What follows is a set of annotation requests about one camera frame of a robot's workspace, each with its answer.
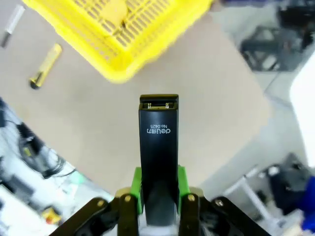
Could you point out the yellow plastic shopping basket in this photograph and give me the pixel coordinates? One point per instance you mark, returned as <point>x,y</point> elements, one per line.
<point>137,46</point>

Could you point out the large white table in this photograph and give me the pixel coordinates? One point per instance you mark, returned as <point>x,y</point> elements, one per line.
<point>304,103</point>

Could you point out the yellow emergency stop box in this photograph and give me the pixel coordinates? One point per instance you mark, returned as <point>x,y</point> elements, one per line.
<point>51,215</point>

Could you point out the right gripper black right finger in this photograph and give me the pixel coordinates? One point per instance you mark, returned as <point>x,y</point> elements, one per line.
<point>192,216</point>

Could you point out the black bag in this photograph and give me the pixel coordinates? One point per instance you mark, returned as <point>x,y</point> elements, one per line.
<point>288,184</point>

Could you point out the white marker with black cap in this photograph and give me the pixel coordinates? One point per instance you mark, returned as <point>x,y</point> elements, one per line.
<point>12,24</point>

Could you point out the dark plastic stool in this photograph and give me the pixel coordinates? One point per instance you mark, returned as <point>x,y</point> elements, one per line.
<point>268,49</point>

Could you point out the black stapler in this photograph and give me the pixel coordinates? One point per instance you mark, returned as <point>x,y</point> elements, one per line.
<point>158,152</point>

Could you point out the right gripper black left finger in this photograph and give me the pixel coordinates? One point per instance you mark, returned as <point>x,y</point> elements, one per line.
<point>125,216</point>

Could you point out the yellow utility knife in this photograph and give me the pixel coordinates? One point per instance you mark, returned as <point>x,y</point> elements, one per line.
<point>45,67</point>

